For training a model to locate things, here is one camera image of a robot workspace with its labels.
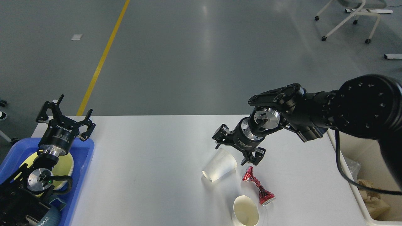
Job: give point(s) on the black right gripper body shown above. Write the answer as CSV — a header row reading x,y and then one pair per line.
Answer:
x,y
243,138

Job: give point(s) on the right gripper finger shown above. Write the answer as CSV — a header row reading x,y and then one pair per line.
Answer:
x,y
223,136
252,155

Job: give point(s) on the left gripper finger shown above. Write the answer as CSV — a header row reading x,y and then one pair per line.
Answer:
x,y
85,122
58,118

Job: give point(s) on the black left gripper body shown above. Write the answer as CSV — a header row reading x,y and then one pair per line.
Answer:
x,y
59,136

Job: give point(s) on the white paper cup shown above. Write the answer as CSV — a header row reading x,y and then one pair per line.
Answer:
x,y
221,163
245,212

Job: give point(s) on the yellow plastic plate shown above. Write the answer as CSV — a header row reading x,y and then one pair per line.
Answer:
x,y
42,173

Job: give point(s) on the blue-grey HOME mug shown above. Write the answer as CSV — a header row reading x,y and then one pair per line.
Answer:
x,y
53,216

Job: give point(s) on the aluminium foil tray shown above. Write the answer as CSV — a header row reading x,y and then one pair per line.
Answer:
x,y
354,167

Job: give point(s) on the brown paper bag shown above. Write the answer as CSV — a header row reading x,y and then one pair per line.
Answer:
x,y
376,206

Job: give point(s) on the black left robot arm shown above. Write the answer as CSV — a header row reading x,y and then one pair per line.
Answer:
x,y
19,207

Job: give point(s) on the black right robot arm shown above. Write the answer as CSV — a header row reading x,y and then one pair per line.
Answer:
x,y
368,107

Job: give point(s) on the red snack wrapper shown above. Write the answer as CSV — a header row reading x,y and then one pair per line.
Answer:
x,y
265,197

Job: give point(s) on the blue plastic tray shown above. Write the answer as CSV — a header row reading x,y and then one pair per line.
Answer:
x,y
81,152

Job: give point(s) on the white floor marker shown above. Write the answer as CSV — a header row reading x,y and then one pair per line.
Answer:
x,y
76,37

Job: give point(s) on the white table leg bar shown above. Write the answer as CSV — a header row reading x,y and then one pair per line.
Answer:
x,y
393,56

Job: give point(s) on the white rolling chair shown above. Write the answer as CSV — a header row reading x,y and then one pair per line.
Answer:
x,y
358,5

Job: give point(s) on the white far base bar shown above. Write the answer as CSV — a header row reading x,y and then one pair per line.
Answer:
x,y
379,11

